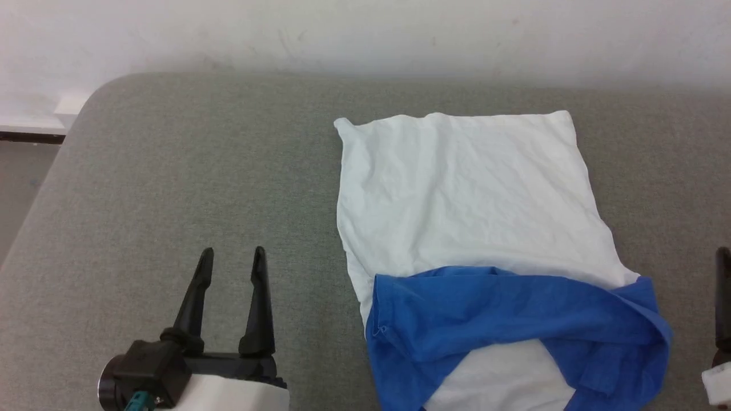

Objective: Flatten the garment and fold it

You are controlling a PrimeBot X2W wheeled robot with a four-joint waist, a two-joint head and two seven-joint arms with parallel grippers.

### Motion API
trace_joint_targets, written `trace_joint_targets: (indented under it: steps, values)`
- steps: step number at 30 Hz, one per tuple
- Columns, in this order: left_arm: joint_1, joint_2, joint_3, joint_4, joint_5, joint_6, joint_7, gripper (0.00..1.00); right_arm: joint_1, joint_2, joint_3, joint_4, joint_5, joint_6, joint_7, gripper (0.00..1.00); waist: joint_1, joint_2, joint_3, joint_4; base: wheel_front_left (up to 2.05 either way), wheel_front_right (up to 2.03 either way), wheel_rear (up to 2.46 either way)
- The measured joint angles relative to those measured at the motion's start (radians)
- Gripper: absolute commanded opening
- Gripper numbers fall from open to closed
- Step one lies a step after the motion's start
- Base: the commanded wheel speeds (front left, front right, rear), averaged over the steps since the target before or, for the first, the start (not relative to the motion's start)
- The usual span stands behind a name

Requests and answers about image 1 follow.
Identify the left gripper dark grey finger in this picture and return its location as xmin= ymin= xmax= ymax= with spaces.
xmin=161 ymin=247 xmax=215 ymax=352
xmin=238 ymin=245 xmax=276 ymax=357

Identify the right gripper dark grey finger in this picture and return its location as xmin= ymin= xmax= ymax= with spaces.
xmin=715 ymin=246 xmax=731 ymax=352

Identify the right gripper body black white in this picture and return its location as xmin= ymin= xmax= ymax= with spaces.
xmin=701 ymin=349 xmax=731 ymax=408

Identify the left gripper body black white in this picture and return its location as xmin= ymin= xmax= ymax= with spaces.
xmin=164 ymin=352 xmax=291 ymax=411

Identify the blue and white t-shirt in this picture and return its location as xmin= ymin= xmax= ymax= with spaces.
xmin=333 ymin=110 xmax=673 ymax=411

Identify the grey fabric sofa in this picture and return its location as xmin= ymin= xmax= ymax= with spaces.
xmin=0 ymin=71 xmax=731 ymax=411

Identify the teal cable connector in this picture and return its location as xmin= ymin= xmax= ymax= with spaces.
xmin=124 ymin=390 xmax=158 ymax=411

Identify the white wall baseboard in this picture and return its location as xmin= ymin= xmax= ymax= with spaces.
xmin=0 ymin=91 xmax=92 ymax=145

